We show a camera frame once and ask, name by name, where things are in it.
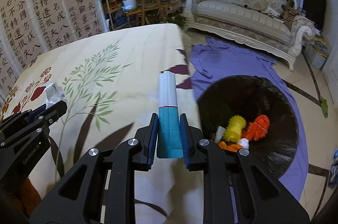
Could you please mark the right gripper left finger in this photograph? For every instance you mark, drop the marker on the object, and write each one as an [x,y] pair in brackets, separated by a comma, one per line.
[147,137]

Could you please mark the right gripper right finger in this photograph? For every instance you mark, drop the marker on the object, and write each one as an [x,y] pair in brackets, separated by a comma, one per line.
[194,159]

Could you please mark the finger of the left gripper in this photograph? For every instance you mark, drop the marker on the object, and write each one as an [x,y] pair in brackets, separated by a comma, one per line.
[38,111]
[16,118]

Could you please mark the white paper ball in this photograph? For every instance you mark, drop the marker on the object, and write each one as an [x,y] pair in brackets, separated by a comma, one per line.
[54,94]

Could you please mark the white teal tube box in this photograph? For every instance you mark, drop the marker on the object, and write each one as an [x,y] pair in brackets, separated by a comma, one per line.
[169,144]

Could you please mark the orange plastic wrapper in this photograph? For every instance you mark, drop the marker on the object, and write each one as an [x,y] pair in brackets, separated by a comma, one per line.
[230,146]

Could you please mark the yellow foam net bundle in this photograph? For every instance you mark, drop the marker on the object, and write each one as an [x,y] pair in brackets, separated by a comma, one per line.
[234,129]

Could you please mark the red foam net bundle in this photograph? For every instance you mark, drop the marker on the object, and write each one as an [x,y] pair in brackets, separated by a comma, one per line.
[257,129]

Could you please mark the white ball trash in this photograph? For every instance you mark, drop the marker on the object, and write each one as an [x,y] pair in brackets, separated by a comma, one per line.
[244,143]

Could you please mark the black trash bin with bag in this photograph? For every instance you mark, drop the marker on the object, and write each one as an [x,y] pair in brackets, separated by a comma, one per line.
[271,128]

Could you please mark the floral cream tablecloth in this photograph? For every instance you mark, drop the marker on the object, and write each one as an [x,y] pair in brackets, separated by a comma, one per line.
[111,84]

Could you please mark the purple cloth on floor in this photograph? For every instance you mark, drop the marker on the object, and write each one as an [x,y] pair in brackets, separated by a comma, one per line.
[217,59]

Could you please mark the calligraphy screen panel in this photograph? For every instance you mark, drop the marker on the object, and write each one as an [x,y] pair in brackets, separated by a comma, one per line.
[30,28]

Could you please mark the small floor potted plant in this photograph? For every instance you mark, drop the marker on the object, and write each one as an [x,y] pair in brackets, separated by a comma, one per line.
[177,19]

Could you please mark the wooden plant stand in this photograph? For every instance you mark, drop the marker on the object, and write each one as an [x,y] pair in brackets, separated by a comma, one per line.
[144,6]

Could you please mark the green rag on floor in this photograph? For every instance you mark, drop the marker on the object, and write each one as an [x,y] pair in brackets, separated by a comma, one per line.
[324,106]

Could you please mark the blue white shoes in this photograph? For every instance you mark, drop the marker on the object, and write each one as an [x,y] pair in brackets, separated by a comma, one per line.
[333,174]

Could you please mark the ornate white sofa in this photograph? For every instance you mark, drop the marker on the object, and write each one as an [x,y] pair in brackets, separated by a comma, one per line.
[273,26]

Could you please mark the storage box with books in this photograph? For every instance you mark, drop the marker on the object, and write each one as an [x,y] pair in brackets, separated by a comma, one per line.
[316,52]

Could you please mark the black television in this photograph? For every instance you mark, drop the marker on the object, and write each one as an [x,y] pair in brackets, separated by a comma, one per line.
[315,12]

